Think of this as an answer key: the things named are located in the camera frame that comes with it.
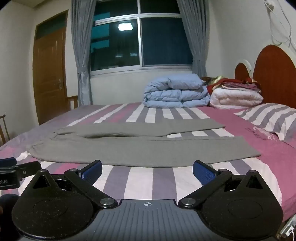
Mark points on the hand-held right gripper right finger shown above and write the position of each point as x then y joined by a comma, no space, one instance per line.
203,173

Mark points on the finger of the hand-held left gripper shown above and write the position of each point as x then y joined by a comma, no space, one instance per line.
27,169
8,161

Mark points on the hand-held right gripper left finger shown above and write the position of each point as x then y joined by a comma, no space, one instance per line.
93,171

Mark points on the grey pants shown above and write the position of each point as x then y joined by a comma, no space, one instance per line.
138,148

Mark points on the wooden chair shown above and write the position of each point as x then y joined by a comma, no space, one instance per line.
4,129
73,102

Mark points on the striped pink grey bed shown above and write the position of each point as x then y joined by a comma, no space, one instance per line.
143,180

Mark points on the folded white quilt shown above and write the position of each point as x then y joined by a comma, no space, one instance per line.
233,98

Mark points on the striped pillow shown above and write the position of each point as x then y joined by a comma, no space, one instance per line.
266,120

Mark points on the folded light blue duvet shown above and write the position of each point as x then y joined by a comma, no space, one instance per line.
175,92

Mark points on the folded red patterned blankets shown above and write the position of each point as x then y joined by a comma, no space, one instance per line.
233,83

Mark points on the brown wooden door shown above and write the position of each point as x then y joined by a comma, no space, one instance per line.
49,76

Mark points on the white charger plug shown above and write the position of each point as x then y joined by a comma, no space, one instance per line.
286,228

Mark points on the grey curtain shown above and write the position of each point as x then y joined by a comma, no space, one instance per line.
196,39
82,53

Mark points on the red wooden headboard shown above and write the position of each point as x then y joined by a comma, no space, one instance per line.
275,76

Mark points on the sliding glass window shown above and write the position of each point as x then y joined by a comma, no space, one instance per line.
161,39

